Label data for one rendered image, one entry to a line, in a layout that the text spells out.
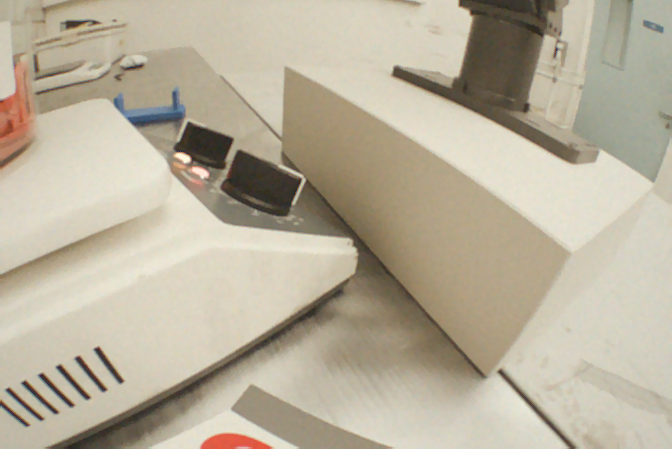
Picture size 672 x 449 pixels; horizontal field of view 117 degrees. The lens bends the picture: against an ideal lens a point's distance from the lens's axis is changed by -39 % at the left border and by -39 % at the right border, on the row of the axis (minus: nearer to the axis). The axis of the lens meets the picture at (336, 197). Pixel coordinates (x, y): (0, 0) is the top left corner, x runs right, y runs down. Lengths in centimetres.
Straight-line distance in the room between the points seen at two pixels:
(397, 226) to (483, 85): 14
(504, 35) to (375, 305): 20
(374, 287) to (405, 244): 3
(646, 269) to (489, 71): 22
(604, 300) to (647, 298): 6
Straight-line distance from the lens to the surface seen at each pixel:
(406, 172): 16
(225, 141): 19
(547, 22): 26
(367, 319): 16
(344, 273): 15
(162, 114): 44
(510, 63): 26
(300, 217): 15
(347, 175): 21
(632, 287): 29
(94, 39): 117
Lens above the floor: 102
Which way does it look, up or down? 30 degrees down
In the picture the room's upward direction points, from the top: 6 degrees clockwise
